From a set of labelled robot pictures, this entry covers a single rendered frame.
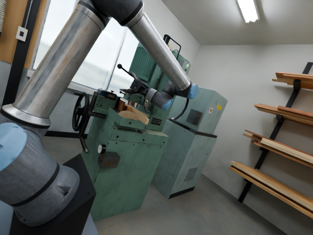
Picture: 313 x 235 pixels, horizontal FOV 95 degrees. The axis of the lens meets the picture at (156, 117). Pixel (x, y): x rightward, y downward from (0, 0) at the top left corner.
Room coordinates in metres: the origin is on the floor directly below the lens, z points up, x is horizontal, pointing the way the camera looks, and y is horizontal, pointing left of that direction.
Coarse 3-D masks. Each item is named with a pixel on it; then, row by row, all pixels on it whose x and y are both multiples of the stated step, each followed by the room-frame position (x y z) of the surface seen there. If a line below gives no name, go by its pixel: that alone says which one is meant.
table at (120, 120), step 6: (96, 108) 1.01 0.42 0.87; (114, 108) 1.11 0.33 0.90; (108, 114) 1.07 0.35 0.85; (114, 114) 1.00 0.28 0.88; (114, 120) 0.97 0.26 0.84; (120, 120) 0.92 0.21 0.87; (126, 120) 0.94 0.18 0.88; (132, 120) 0.97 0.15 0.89; (138, 120) 1.01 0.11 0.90; (126, 126) 0.95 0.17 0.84; (132, 126) 0.98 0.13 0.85; (138, 126) 1.02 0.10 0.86; (144, 126) 1.05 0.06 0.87
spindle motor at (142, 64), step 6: (138, 42) 1.19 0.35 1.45; (138, 48) 1.16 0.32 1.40; (138, 54) 1.15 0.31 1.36; (144, 54) 1.14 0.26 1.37; (132, 60) 1.19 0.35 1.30; (138, 60) 1.15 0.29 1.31; (144, 60) 1.15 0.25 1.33; (150, 60) 1.17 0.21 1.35; (132, 66) 1.16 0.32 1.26; (138, 66) 1.14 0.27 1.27; (144, 66) 1.15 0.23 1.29; (150, 66) 1.19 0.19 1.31; (138, 72) 1.14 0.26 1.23; (144, 72) 1.16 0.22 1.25; (150, 72) 1.23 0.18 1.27; (144, 78) 1.17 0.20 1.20
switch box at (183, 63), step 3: (180, 60) 1.32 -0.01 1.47; (183, 60) 1.29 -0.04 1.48; (180, 63) 1.31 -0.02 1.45; (183, 63) 1.28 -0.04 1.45; (186, 63) 1.30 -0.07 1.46; (189, 63) 1.32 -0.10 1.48; (183, 66) 1.28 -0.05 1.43; (186, 66) 1.31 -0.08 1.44; (189, 66) 1.33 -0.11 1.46; (183, 69) 1.29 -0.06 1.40; (189, 69) 1.34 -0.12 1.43; (186, 72) 1.33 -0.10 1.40
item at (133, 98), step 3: (126, 93) 1.19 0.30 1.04; (123, 96) 1.21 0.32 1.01; (126, 96) 1.18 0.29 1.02; (129, 96) 1.18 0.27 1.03; (132, 96) 1.20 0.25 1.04; (135, 96) 1.21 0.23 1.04; (138, 96) 1.23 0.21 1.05; (141, 96) 1.25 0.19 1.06; (126, 99) 1.17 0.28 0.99; (129, 99) 1.19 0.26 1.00; (132, 99) 1.20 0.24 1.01; (135, 99) 1.22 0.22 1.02; (129, 102) 1.22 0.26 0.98; (135, 102) 1.23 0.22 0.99
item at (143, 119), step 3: (132, 111) 1.13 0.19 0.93; (135, 111) 1.10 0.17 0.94; (135, 114) 1.09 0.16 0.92; (138, 114) 1.06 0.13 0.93; (141, 114) 1.06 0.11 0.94; (138, 117) 1.05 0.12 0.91; (141, 117) 1.02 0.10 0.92; (144, 117) 1.00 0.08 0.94; (141, 120) 1.01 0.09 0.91; (144, 120) 0.99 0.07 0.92; (147, 120) 0.98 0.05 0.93; (144, 123) 0.98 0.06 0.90; (147, 123) 0.98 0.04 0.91
